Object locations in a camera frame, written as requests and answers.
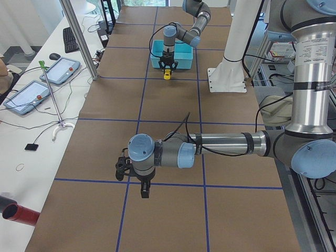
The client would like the light blue plastic bin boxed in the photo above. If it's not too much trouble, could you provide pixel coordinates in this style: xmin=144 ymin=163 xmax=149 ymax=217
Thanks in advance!
xmin=150 ymin=40 xmax=193 ymax=69

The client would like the far teach pendant tablet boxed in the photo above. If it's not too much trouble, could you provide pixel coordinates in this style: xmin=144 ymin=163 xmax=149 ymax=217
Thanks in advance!
xmin=46 ymin=57 xmax=80 ymax=85

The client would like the small black square pad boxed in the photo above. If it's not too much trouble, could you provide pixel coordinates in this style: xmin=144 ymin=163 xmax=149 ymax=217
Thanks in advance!
xmin=25 ymin=143 xmax=39 ymax=151

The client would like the yellow beetle toy car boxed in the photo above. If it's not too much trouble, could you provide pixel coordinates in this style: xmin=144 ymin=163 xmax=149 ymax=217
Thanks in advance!
xmin=163 ymin=69 xmax=171 ymax=80

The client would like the aluminium frame post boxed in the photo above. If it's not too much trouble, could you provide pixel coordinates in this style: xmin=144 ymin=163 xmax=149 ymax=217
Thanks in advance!
xmin=60 ymin=0 xmax=98 ymax=80

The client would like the black keyboard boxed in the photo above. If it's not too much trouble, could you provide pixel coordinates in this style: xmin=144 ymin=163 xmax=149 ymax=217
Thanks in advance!
xmin=63 ymin=27 xmax=79 ymax=53

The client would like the red cylinder bottle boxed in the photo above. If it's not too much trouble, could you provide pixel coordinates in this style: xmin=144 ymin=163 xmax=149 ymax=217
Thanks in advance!
xmin=2 ymin=203 xmax=40 ymax=226

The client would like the teach pendant tablet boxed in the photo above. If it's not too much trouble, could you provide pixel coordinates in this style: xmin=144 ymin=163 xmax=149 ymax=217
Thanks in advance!
xmin=46 ymin=57 xmax=80 ymax=85
xmin=4 ymin=80 xmax=50 ymax=116

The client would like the metal rod with green clip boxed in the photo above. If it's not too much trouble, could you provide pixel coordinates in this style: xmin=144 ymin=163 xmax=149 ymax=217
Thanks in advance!
xmin=39 ymin=60 xmax=75 ymax=142

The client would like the white pedestal column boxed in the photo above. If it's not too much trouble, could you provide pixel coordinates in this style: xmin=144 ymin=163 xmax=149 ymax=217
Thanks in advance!
xmin=207 ymin=0 xmax=264 ymax=93

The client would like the black computer mouse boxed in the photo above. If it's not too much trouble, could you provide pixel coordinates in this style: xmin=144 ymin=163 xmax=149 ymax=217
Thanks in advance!
xmin=49 ymin=53 xmax=60 ymax=60

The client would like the near teach pendant tablet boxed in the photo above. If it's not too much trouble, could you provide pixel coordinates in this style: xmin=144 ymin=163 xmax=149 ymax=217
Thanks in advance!
xmin=4 ymin=80 xmax=50 ymax=116

